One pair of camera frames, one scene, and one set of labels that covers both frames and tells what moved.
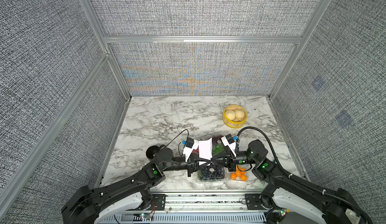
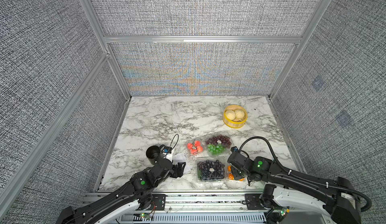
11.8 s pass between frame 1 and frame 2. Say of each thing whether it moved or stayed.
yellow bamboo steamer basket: stayed
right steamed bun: stayed
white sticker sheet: moved
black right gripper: moved
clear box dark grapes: stayed
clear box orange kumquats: stayed
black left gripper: moved
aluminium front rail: stayed
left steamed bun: stayed
